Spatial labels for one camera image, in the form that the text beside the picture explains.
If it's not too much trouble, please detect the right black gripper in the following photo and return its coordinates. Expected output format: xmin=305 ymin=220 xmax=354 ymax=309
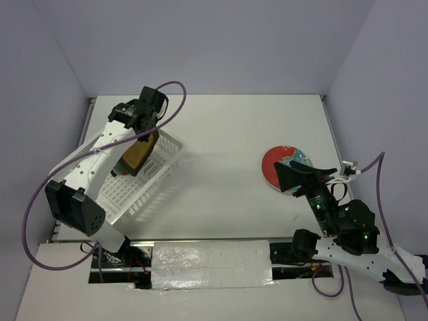
xmin=270 ymin=159 xmax=336 ymax=233

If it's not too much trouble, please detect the small red floral round plate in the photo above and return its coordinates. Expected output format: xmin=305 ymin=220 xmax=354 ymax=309
xmin=261 ymin=145 xmax=314 ymax=193

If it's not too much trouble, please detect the yellow square plate black rim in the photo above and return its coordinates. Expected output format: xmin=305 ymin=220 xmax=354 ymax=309
xmin=113 ymin=131 xmax=159 ymax=177

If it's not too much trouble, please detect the large red floral round plate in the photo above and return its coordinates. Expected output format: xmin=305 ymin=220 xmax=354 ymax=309
xmin=110 ymin=169 xmax=128 ymax=177

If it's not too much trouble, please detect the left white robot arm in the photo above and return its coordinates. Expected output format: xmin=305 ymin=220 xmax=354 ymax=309
xmin=45 ymin=86 xmax=169 ymax=267

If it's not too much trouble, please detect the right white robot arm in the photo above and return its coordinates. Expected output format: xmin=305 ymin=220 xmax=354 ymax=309
xmin=274 ymin=160 xmax=427 ymax=296

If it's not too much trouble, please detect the white plastic dish rack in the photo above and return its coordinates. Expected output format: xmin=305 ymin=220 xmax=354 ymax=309
xmin=50 ymin=128 xmax=187 ymax=225

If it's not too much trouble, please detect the silver foil tape patch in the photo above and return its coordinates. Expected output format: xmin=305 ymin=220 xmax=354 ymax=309
xmin=151 ymin=240 xmax=274 ymax=290

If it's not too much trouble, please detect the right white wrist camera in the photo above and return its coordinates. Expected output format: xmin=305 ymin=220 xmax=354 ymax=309
xmin=331 ymin=160 xmax=361 ymax=183

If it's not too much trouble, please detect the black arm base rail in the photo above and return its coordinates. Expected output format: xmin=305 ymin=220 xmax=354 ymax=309
xmin=88 ymin=239 xmax=336 ymax=290

